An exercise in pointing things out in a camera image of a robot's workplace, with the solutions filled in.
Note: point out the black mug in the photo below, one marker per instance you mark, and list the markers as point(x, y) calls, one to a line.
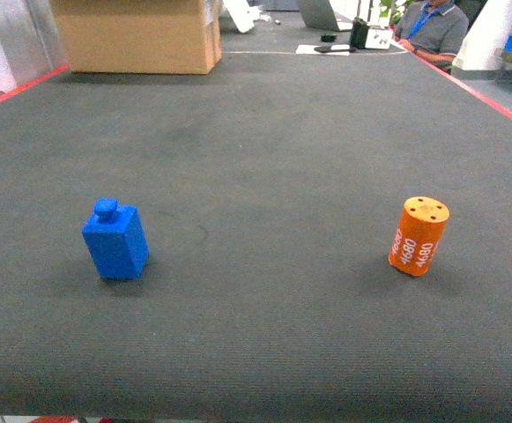
point(360, 28)

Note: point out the white box with print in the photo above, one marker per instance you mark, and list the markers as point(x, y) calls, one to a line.
point(378, 38)

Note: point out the blue bottle-shaped part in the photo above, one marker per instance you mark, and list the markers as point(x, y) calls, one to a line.
point(116, 240)

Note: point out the open grey laptop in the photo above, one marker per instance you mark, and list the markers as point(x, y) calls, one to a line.
point(319, 14)

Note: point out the black phone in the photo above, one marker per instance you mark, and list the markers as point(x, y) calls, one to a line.
point(335, 49)

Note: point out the cardboard box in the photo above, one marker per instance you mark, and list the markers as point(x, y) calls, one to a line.
point(139, 37)

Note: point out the seated person grey shirt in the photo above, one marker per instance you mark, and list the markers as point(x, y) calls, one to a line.
point(432, 30)

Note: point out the orange cylindrical cap 4680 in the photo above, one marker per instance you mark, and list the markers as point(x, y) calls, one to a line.
point(418, 233)

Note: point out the white paper sheet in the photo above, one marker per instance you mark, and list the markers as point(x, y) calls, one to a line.
point(305, 49)

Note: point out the white pillar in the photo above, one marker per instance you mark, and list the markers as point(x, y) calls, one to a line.
point(489, 32)

